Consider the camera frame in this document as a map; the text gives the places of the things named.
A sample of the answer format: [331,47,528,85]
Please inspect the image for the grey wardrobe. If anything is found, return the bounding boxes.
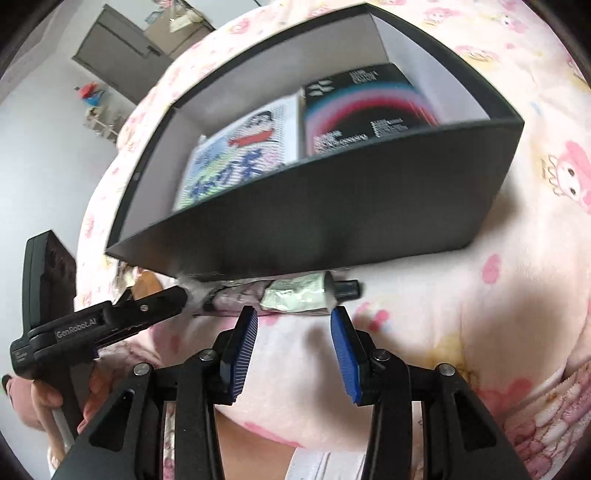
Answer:
[71,4,218,104]

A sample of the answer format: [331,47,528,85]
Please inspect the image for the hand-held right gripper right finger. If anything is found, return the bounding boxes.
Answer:
[330,305,532,480]

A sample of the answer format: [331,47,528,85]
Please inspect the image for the cartoon bead kit packet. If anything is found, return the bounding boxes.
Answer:
[173,95,301,213]

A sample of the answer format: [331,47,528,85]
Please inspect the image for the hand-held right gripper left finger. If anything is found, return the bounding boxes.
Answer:
[53,305,259,480]

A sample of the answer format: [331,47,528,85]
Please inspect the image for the white plush toy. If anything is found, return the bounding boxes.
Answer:
[113,261,164,296]

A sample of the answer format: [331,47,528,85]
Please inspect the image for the beige cardboard box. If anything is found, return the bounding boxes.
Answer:
[143,0,218,58]

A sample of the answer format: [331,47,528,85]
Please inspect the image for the pink printed blanket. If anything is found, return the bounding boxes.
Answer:
[76,0,591,480]

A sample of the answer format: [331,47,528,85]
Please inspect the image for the person's left hand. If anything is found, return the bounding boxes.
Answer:
[30,360,112,435]

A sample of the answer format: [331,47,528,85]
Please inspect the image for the white shelf rack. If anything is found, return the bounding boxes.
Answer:
[83,105,124,145]

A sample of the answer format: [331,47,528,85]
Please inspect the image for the black storage box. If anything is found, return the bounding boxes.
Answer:
[105,2,526,280]

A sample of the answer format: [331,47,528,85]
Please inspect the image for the red and blue toy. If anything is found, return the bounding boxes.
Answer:
[75,82,108,108]

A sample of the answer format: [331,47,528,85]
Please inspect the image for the pink patterned packet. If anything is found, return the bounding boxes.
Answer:
[203,281,271,315]

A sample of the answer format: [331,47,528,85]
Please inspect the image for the black screen protector box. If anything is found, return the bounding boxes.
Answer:
[300,62,439,158]

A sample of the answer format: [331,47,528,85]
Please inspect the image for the cream tube with black cap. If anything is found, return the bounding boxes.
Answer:
[259,270,363,313]

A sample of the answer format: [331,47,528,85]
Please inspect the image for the clear plastic wrapper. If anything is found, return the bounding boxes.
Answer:
[178,271,218,306]

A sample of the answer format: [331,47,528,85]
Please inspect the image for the person's white garment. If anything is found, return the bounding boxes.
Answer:
[277,450,370,480]

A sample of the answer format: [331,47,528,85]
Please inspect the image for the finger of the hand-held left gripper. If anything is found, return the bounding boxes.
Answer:
[99,285,188,344]

